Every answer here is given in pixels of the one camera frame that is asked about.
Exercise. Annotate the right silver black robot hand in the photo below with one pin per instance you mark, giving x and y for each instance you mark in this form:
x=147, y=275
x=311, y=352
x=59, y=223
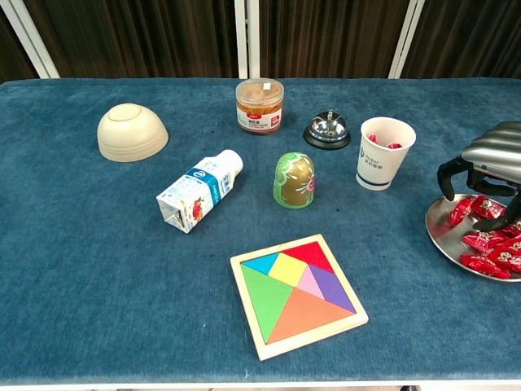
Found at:
x=496, y=150

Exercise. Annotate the silver metal plate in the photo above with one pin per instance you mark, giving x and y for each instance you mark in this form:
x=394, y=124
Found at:
x=441, y=232

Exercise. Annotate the white paper cup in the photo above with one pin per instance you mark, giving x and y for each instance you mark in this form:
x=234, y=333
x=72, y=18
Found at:
x=378, y=167

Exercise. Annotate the dark brown curtain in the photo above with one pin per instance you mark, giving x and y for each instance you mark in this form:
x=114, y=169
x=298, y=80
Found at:
x=142, y=36
x=325, y=36
x=468, y=36
x=12, y=53

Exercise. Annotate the silver service bell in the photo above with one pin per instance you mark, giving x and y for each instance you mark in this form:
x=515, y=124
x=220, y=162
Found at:
x=327, y=128

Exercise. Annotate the green gold nesting doll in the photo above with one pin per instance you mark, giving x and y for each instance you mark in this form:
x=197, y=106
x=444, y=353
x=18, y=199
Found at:
x=293, y=183

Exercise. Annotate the red tangram triangle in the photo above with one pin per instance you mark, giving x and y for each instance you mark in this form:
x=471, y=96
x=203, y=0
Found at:
x=313, y=256

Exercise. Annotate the purple tangram parallelogram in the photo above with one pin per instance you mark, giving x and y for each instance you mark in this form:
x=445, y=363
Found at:
x=331, y=289

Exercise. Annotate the pink tangram triangle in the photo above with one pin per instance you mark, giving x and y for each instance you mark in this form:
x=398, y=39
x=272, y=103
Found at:
x=309, y=285

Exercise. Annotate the yellow tangram square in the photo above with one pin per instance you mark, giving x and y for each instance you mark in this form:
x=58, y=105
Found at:
x=288, y=269

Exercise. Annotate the clear plastic snack jar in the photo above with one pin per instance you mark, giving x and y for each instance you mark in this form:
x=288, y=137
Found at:
x=258, y=106

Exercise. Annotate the orange tangram triangle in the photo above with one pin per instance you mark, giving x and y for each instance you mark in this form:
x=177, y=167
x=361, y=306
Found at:
x=305, y=317

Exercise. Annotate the cyan tangram triangle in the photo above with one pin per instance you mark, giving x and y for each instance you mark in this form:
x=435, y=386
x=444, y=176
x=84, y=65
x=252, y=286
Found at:
x=264, y=264

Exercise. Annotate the wooden tangram tray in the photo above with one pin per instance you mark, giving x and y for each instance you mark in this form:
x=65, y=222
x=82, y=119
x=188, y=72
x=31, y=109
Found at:
x=313, y=335

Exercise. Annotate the green tangram triangle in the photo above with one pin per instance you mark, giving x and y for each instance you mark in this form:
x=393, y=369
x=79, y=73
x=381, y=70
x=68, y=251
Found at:
x=264, y=301

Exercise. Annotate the white blue milk carton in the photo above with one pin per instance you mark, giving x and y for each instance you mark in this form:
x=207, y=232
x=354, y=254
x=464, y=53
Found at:
x=199, y=191

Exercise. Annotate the beige upturned bowl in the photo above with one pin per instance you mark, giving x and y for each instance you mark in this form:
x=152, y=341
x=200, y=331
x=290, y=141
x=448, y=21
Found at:
x=130, y=134

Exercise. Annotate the blue velvet tablecloth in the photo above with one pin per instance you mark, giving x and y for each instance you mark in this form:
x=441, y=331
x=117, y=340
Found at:
x=81, y=244

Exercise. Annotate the white frame post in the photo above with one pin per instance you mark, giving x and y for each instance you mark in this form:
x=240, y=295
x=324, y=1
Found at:
x=407, y=40
x=241, y=40
x=254, y=40
x=34, y=40

